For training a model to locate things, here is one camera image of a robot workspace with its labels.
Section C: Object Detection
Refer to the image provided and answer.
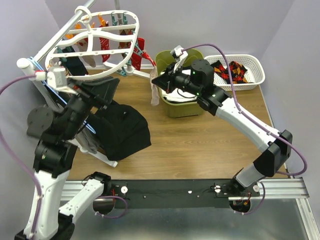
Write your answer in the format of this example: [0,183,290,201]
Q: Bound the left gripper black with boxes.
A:
[62,74,122,139]

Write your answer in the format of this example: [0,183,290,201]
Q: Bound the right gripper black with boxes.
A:
[151,62,201,97]

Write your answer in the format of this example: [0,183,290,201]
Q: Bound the red sock with grey toe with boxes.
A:
[131,37,160,106]

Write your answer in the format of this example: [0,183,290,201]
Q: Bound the argyle sock red yellow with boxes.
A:
[210,60,230,84]
[229,61,248,84]

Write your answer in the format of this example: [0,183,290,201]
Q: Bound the white round sock hanger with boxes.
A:
[45,5,140,81]

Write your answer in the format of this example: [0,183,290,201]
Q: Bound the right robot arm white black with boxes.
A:
[151,59,293,196]

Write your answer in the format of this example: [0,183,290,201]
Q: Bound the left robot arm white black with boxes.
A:
[15,77,120,240]

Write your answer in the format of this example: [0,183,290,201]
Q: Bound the green plastic bin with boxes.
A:
[155,48,204,118]

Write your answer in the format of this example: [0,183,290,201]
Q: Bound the white folded cloth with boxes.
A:
[161,69,198,103]

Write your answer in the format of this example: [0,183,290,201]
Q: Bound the grey beige sock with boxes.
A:
[78,40,96,68]

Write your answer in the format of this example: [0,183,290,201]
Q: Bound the black garment pile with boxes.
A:
[87,101,152,161]

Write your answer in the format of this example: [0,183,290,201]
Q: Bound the red patterned sock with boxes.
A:
[99,37,110,63]

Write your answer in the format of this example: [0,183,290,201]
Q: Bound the brown argyle sock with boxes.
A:
[117,29,135,51]

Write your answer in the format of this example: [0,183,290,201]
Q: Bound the white drying rack stand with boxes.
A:
[16,0,157,169]

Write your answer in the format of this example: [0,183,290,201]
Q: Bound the white perforated basket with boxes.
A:
[204,54,265,91]

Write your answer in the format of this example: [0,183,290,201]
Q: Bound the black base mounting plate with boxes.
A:
[111,178,260,209]

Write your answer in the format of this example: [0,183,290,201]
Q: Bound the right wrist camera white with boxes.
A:
[170,45,188,73]

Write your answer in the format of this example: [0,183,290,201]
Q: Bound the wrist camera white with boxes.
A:
[35,66,77,95]
[170,45,188,73]

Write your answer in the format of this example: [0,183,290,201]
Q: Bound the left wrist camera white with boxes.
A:
[35,66,77,95]

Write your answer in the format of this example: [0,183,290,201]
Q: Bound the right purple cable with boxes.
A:
[183,43,308,177]

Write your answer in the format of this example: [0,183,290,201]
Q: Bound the purple cable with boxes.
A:
[183,43,308,177]
[0,73,43,238]

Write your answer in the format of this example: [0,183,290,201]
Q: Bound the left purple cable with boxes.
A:
[0,73,43,238]

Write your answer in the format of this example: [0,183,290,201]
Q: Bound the aluminium frame rail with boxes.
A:
[60,178,320,240]

